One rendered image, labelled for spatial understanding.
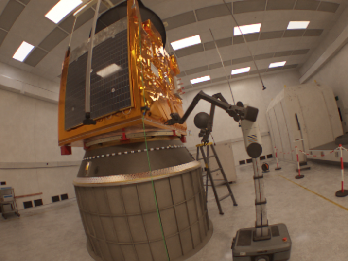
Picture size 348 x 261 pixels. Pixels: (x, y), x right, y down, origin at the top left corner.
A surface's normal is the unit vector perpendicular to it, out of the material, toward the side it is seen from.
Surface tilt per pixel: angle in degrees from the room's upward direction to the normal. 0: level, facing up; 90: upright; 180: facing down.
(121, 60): 90
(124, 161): 62
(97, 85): 90
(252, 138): 101
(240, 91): 90
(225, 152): 90
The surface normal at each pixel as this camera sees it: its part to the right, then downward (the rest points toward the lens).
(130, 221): 0.07, -0.17
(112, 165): -0.12, -0.58
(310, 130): -0.29, -0.11
